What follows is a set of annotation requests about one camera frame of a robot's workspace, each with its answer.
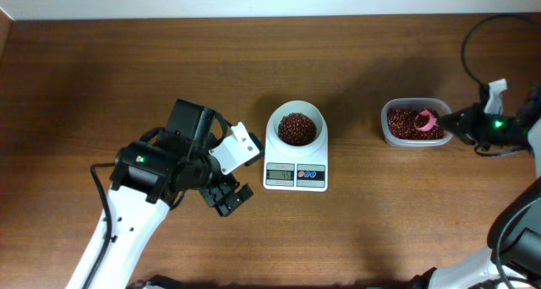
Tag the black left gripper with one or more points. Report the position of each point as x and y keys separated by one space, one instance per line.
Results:
x=226 y=186

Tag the clear plastic bean container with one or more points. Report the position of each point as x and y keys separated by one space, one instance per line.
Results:
x=418 y=104

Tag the white digital kitchen scale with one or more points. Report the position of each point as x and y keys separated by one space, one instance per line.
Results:
x=305 y=169

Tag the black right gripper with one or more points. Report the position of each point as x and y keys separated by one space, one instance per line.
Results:
x=467 y=124

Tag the red beans in bowl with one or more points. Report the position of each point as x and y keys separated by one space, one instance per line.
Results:
x=297 y=129

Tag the white round bowl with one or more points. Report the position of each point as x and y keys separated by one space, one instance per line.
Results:
x=305 y=108

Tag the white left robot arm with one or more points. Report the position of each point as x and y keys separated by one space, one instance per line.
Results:
x=197 y=150

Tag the red beans in container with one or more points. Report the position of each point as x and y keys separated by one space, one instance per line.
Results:
x=400 y=124

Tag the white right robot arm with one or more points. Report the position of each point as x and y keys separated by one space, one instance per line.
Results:
x=511 y=258

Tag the pink measuring scoop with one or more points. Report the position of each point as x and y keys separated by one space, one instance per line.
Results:
x=425 y=121

